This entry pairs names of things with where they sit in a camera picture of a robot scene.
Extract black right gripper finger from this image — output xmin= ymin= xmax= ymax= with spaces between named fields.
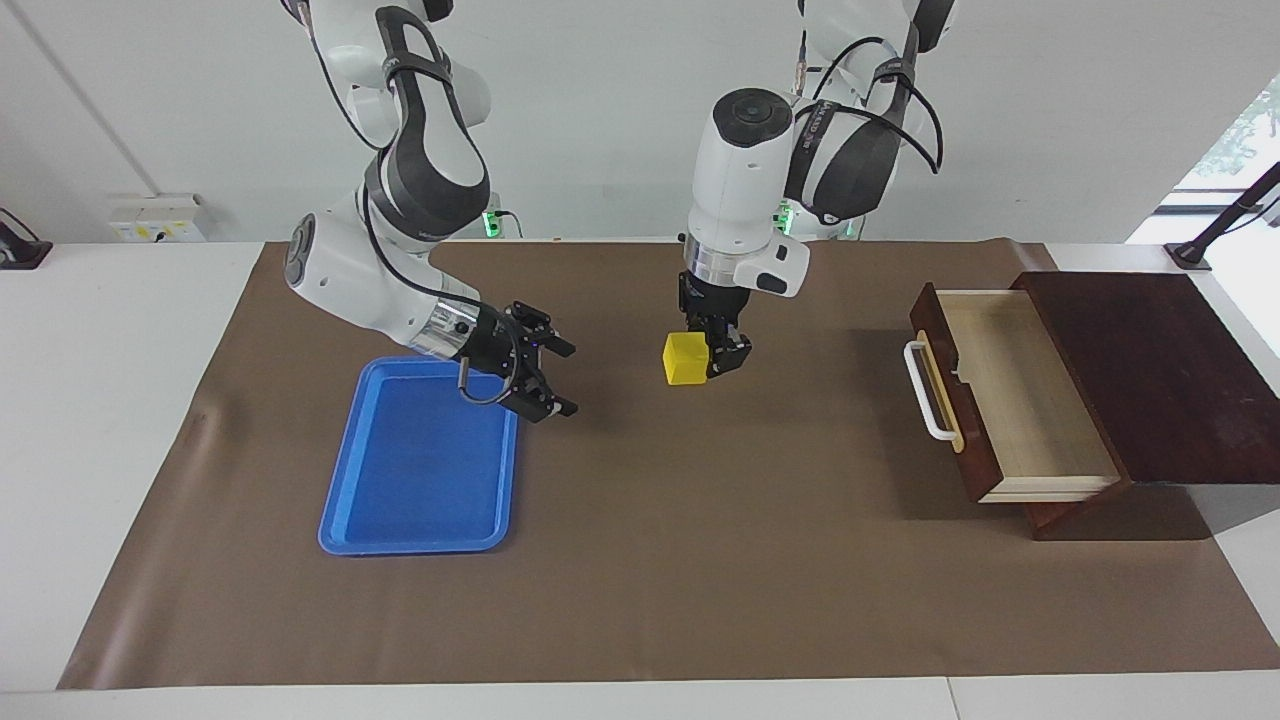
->
xmin=507 ymin=301 xmax=578 ymax=359
xmin=500 ymin=372 xmax=580 ymax=424

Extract yellow cube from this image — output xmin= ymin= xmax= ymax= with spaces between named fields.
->
xmin=663 ymin=332 xmax=713 ymax=387

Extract wooden drawer with white handle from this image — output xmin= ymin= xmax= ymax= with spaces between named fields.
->
xmin=903 ymin=283 xmax=1123 ymax=504

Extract dark wooden drawer cabinet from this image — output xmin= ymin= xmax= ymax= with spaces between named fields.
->
xmin=1010 ymin=270 xmax=1280 ymax=542

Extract blue plastic tray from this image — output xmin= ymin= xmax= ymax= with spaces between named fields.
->
xmin=318 ymin=354 xmax=521 ymax=557

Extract brown table mat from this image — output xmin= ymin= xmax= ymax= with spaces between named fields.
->
xmin=57 ymin=237 xmax=1280 ymax=691

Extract black angled stand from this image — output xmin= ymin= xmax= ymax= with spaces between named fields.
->
xmin=1165 ymin=162 xmax=1280 ymax=272

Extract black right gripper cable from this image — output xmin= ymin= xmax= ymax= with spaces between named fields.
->
xmin=300 ymin=0 xmax=523 ymax=408

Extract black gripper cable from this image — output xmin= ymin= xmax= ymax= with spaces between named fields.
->
xmin=795 ymin=35 xmax=946 ymax=176
xmin=300 ymin=0 xmax=523 ymax=408

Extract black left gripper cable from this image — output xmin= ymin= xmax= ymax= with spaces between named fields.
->
xmin=795 ymin=35 xmax=946 ymax=176

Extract white wall socket box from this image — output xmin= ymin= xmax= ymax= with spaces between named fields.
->
xmin=108 ymin=195 xmax=207 ymax=244

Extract black clamp mount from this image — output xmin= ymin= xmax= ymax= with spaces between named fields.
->
xmin=0 ymin=208 xmax=53 ymax=271

